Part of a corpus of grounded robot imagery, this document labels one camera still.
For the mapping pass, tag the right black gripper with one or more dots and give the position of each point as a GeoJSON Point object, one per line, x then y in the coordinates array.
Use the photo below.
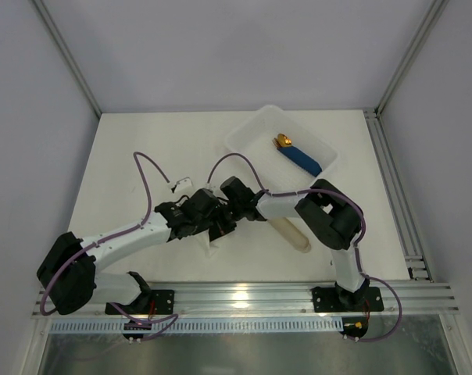
{"type": "Point", "coordinates": [228, 211]}

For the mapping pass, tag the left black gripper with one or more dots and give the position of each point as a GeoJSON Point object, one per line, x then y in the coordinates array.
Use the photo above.
{"type": "Point", "coordinates": [219, 225]}

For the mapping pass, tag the white paper napkin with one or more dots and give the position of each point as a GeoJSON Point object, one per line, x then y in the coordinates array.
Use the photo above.
{"type": "Point", "coordinates": [210, 248]}

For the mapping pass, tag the oval wooden cutlery tray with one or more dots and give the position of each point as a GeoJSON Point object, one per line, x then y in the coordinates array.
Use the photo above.
{"type": "Point", "coordinates": [291, 234]}

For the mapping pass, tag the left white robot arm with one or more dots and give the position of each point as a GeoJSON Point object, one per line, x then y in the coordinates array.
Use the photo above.
{"type": "Point", "coordinates": [73, 275]}

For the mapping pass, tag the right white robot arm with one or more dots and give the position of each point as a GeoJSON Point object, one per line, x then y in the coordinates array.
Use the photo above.
{"type": "Point", "coordinates": [334, 220]}

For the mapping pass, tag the gold cutlery in roll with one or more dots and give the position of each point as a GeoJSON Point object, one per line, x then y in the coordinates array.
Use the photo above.
{"type": "Point", "coordinates": [282, 141]}

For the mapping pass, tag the white plastic basket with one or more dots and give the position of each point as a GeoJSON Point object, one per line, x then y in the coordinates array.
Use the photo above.
{"type": "Point", "coordinates": [254, 138]}

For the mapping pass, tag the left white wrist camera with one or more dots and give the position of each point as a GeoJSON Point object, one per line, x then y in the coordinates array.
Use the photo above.
{"type": "Point", "coordinates": [184, 184]}

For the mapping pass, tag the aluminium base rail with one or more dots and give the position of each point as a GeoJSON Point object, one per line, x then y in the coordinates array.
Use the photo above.
{"type": "Point", "coordinates": [292, 298]}

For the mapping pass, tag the white slotted cable duct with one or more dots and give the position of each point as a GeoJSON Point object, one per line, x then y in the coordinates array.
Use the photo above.
{"type": "Point", "coordinates": [198, 325]}

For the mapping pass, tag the right aluminium side rail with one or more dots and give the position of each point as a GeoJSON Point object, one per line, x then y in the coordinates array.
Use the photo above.
{"type": "Point", "coordinates": [406, 227]}

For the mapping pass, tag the left aluminium frame post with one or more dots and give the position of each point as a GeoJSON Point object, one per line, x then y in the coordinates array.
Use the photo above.
{"type": "Point", "coordinates": [67, 56]}

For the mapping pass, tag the aluminium frame post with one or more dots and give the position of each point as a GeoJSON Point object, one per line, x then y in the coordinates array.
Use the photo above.
{"type": "Point", "coordinates": [416, 43]}
{"type": "Point", "coordinates": [67, 56]}

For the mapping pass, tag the right aluminium frame post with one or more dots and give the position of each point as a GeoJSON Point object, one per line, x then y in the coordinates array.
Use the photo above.
{"type": "Point", "coordinates": [416, 43]}

